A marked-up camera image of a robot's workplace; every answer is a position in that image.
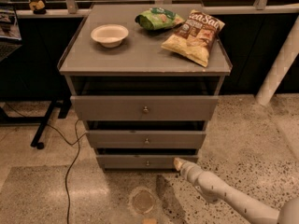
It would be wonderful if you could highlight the black desk leg frame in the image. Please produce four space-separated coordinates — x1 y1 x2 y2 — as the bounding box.
0 101 71 149

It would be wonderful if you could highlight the metal window railing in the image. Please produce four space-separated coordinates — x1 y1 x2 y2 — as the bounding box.
0 0 299 19

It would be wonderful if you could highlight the round floor cover plate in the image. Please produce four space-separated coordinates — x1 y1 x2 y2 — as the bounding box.
129 187 156 215

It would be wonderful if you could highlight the grey drawer cabinet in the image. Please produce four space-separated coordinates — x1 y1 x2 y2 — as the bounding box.
60 5 232 161

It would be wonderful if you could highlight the green snack bag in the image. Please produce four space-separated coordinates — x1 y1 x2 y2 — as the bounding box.
135 7 184 31

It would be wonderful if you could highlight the yellow brown chip bag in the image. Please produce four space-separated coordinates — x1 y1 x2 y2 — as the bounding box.
162 9 225 67

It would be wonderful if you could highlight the grey top drawer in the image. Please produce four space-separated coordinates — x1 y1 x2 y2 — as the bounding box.
71 95 218 121

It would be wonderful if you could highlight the white paper bowl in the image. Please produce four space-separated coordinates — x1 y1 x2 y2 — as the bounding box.
91 24 129 48

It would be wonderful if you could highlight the black floor cable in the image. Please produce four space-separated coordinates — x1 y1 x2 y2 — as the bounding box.
0 103 87 224

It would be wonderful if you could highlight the grey bottom drawer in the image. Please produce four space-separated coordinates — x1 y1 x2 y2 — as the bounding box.
95 154 199 171

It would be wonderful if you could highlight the grey middle drawer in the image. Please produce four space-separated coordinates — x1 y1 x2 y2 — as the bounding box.
87 130 206 149

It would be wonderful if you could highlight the grey drawer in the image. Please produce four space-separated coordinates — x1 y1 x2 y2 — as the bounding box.
95 154 199 171
87 130 206 149
71 95 218 121

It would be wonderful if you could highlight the small yellow black object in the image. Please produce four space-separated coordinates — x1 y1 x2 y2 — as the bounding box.
29 0 46 14

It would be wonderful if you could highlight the laptop on desk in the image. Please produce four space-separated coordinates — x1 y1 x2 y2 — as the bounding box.
0 3 22 62

